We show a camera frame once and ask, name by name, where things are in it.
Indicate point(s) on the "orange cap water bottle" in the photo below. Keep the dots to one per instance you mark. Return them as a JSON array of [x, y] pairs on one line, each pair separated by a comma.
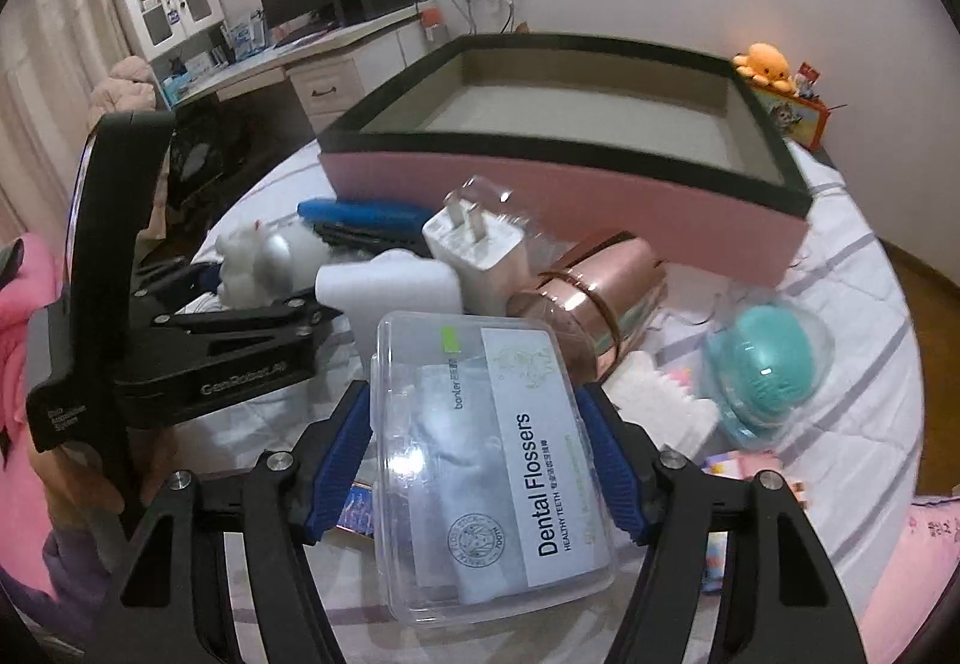
[[433, 24]]

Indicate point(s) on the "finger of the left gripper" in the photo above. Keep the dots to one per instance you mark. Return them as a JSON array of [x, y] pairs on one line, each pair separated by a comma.
[[294, 318], [176, 281]]

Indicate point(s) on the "pink block figure toy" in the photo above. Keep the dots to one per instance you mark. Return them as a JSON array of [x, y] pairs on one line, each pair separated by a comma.
[[739, 465]]

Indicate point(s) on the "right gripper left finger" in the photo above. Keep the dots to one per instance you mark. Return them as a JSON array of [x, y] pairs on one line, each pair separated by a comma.
[[170, 601]]

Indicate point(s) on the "white glass door cabinet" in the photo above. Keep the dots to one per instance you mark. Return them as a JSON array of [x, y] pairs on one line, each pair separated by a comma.
[[156, 27]]

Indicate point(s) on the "blue comb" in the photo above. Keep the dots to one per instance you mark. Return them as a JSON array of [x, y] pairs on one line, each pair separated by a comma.
[[377, 216]]

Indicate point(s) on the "orange octopus plush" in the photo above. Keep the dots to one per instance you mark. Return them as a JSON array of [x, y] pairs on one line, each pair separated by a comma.
[[766, 67]]

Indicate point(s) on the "white striped table cloth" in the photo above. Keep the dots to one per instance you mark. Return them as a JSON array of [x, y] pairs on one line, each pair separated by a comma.
[[854, 442]]

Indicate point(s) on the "clear dental flossers box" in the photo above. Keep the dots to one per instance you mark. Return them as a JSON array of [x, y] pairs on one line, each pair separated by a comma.
[[486, 500]]

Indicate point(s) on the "red orange storage box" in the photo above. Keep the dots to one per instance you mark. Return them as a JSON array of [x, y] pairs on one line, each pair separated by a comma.
[[800, 118]]

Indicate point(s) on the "white power adapter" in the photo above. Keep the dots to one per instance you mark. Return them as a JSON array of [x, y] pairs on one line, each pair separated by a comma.
[[488, 254]]

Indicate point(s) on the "white pink block toy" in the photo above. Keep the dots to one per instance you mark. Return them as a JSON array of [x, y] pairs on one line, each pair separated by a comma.
[[663, 406]]

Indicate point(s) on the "rose gold cylinder cup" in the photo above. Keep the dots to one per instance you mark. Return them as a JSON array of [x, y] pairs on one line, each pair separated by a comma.
[[597, 299]]

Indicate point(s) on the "teal round clear case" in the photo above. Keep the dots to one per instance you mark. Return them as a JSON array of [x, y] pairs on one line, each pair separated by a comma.
[[765, 363]]

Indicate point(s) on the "black office chair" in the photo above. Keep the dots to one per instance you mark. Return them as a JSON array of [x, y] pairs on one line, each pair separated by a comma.
[[208, 144]]

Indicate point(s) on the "blue toothpaste box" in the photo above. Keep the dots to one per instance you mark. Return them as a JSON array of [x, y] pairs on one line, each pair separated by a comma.
[[357, 515]]

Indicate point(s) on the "pink quilt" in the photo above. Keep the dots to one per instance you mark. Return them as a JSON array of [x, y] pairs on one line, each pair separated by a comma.
[[915, 578]]

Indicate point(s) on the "pink black storage box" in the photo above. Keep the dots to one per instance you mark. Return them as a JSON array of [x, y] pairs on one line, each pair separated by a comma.
[[592, 133]]

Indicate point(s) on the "white plastic nozzle device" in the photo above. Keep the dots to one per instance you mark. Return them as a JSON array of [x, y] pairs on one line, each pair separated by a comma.
[[395, 280]]

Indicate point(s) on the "white desk with drawers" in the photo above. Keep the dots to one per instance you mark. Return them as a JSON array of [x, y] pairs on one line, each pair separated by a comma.
[[329, 73]]

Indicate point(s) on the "pink puffer jacket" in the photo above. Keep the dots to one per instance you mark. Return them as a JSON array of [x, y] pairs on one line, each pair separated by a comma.
[[129, 87]]

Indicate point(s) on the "clear glass bottle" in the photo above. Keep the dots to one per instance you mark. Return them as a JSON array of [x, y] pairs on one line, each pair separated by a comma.
[[502, 202]]

